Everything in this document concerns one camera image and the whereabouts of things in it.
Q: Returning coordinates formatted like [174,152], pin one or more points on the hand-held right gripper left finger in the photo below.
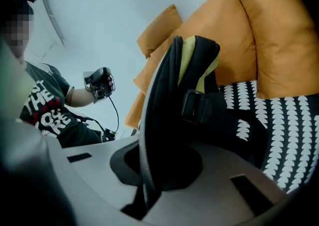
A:
[94,182]

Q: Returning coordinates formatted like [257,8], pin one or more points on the person's left forearm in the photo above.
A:
[79,97]

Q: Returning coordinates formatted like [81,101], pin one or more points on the black backpack with yellow lining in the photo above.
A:
[172,110]

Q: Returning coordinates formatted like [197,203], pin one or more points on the person's left hand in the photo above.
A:
[111,82]

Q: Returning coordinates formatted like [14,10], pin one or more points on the person's dark printed t-shirt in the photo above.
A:
[49,110]

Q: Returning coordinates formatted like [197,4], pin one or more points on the black white patterned cushion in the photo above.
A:
[284,135]

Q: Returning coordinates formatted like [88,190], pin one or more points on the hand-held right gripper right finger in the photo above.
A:
[211,195]

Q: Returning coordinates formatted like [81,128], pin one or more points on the large orange cushion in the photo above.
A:
[281,38]

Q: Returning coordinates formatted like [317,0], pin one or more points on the grey curved ceiling rail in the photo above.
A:
[51,8]

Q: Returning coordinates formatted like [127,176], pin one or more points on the person's head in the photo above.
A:
[17,29]

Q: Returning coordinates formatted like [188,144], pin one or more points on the small orange cushion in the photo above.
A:
[159,31]

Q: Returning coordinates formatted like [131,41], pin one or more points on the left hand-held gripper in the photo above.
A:
[97,85]

